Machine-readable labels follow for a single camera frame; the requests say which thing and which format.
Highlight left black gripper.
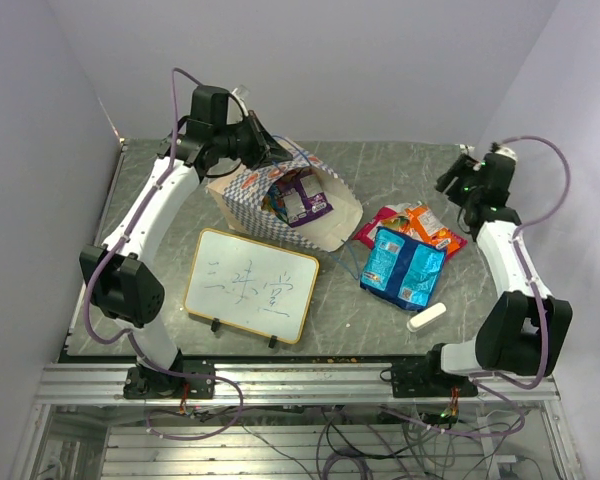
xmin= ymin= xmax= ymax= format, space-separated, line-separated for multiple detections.
xmin=216 ymin=111 xmax=295 ymax=171

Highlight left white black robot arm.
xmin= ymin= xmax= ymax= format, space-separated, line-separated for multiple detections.
xmin=79 ymin=85 xmax=292 ymax=397

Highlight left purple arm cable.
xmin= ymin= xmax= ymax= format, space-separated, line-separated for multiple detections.
xmin=83 ymin=67 xmax=245 ymax=442

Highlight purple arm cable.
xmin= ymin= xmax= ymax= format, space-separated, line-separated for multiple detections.
xmin=419 ymin=134 xmax=572 ymax=440
xmin=83 ymin=67 xmax=245 ymax=442

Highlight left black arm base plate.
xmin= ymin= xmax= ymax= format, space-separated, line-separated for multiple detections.
xmin=123 ymin=364 xmax=216 ymax=400

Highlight purple snack packet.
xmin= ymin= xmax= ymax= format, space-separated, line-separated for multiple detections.
xmin=278 ymin=168 xmax=333 ymax=228

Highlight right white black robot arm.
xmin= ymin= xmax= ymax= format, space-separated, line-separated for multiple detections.
xmin=420 ymin=146 xmax=573 ymax=396

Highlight pink snack packet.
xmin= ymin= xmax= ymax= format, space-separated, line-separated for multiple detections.
xmin=354 ymin=203 xmax=466 ymax=259

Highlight orange snack packet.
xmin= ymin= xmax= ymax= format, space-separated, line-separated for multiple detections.
xmin=380 ymin=203 xmax=467 ymax=257

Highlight colourful small snack packet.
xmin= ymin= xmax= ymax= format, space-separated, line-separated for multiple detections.
xmin=261 ymin=179 xmax=290 ymax=223

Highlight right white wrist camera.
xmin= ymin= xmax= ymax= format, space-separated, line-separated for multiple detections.
xmin=490 ymin=142 xmax=518 ymax=162

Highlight teal snack packet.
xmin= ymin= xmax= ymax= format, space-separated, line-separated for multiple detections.
xmin=359 ymin=227 xmax=446 ymax=312

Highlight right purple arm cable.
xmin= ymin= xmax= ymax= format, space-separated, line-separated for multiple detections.
xmin=419 ymin=134 xmax=572 ymax=440

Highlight small whiteboard with yellow frame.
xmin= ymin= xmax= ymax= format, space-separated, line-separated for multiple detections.
xmin=184 ymin=228 xmax=320 ymax=345

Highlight tangled floor cables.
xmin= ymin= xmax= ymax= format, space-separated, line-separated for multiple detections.
xmin=144 ymin=402 xmax=541 ymax=480

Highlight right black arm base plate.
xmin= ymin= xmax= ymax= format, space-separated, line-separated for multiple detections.
xmin=379 ymin=356 xmax=478 ymax=399

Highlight blue checkered paper bag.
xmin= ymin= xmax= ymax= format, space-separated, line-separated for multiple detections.
xmin=206 ymin=136 xmax=363 ymax=255

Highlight aluminium extrusion rail frame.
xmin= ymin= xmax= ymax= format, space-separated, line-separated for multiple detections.
xmin=33 ymin=360 xmax=564 ymax=407

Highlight white whiteboard eraser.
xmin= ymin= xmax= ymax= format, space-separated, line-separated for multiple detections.
xmin=407 ymin=302 xmax=447 ymax=333

